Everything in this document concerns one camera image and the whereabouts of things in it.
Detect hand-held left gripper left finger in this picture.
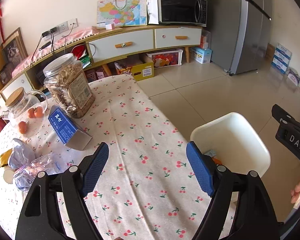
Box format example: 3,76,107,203
15,142,110,240

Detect wide white drawer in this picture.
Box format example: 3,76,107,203
89,29,154,63

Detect red chili string decoration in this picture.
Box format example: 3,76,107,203
0,3,6,43

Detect colourful map paper bag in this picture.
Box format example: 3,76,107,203
97,0,148,29

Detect pink cloth runner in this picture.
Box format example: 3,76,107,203
11,26,100,78

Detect white paper bag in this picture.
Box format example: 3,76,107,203
146,0,162,25

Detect crumpled plastic bag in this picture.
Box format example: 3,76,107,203
13,159,50,192

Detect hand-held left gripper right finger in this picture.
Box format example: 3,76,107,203
186,141,280,240

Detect long wooden cabinet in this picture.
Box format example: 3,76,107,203
0,25,203,120

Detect blue white stacked box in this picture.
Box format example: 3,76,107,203
274,51,290,65
271,59,288,74
276,42,292,55

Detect white storage box red picture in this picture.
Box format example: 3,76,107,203
147,49,184,68

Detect yellow wrapper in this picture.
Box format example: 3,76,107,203
0,148,14,168

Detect blue white carton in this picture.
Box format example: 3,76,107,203
190,46,212,64

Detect clear plastic wrapper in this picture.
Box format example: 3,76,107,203
40,152,67,175

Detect black microwave oven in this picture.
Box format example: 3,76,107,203
157,0,208,27

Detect yellow cardboard box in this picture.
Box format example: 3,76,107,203
131,64,155,82

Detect orange snack bag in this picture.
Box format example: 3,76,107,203
115,60,133,75

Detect black power cable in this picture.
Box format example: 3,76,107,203
30,32,56,68

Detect framed picture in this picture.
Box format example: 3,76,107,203
1,27,28,63

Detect wall power outlets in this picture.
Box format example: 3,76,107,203
41,18,78,37

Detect cherry print tablecloth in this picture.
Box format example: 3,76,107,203
0,74,237,240

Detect clear jar of snacks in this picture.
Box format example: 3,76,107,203
43,53,95,118

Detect white drawer with round hole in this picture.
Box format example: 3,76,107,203
154,27,202,49

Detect open dark blue box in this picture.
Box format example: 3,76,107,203
48,105,93,151

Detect grey refrigerator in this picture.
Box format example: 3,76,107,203
200,0,274,75

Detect glass teapot with bamboo lid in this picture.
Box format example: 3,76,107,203
1,87,48,133

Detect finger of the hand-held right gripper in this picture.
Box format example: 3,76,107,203
271,104,300,140

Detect lavender plastic bag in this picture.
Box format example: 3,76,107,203
9,138,40,170

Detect white plastic bin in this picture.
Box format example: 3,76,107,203
190,112,271,205

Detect small white printed box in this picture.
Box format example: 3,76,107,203
287,68,300,85

